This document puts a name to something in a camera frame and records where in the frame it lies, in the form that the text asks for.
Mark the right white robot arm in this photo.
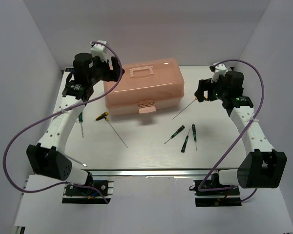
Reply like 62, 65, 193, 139
195, 71, 287, 195

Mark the pink plastic toolbox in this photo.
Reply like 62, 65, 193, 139
105, 58, 185, 116

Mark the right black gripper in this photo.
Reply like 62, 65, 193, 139
194, 74, 229, 102

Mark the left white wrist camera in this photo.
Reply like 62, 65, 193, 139
90, 40, 107, 62

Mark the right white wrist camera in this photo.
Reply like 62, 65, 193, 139
209, 62, 228, 83

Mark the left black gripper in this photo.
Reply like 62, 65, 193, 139
87, 54, 124, 85

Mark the aluminium table front rail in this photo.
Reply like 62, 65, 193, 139
90, 169, 209, 176

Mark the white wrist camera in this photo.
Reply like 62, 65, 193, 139
90, 40, 107, 62
209, 62, 228, 83

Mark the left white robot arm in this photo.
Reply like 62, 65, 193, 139
26, 53, 124, 195

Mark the green handle screwdriver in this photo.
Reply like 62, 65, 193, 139
78, 112, 84, 138

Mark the black green precision screwdriver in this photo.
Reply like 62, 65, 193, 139
164, 125, 185, 144

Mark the yellow black T-handle hex key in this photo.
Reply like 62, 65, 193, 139
95, 112, 128, 148

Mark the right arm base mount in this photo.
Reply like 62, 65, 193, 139
189, 180, 242, 207

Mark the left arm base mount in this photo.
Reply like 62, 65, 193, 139
62, 179, 114, 205

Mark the blue label sticker left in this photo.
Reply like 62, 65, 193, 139
65, 68, 74, 72

